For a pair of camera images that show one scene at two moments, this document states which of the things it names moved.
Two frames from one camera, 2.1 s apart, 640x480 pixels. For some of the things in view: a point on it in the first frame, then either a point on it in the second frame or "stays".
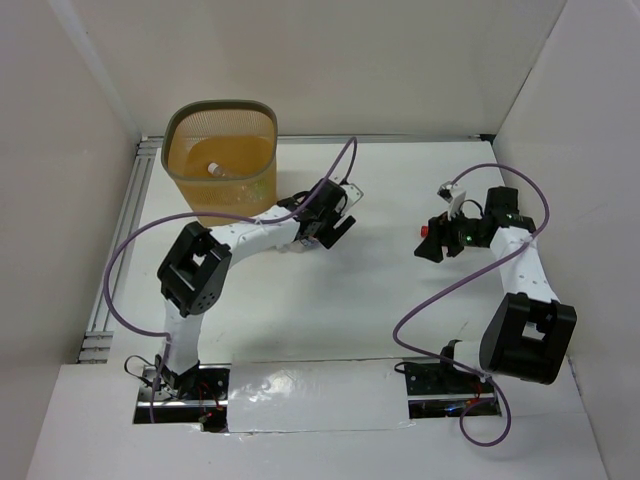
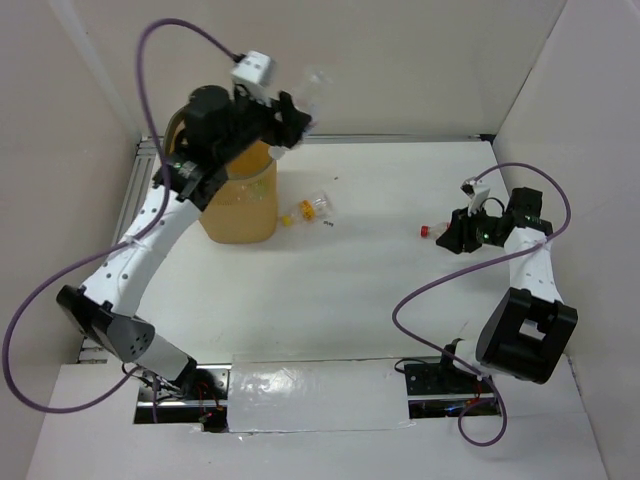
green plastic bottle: (255, 192) stays
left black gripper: (327, 220) to (288, 117)
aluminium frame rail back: (386, 137) stays
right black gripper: (439, 228) to (461, 223)
